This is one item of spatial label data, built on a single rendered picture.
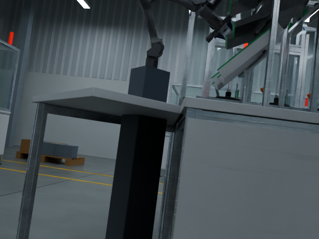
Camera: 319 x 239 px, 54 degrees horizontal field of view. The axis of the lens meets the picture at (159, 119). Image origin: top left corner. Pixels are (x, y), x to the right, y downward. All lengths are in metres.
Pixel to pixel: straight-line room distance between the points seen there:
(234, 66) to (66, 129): 9.61
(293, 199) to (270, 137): 0.18
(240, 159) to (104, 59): 9.73
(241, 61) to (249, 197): 0.53
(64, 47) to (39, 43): 0.91
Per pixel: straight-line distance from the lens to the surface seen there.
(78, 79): 10.71
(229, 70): 1.23
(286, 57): 1.60
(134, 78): 1.54
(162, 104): 1.09
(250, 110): 0.95
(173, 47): 10.15
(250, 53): 1.25
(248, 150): 0.94
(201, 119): 0.93
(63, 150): 6.85
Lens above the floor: 0.72
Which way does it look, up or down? 4 degrees up
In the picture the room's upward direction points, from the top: 7 degrees clockwise
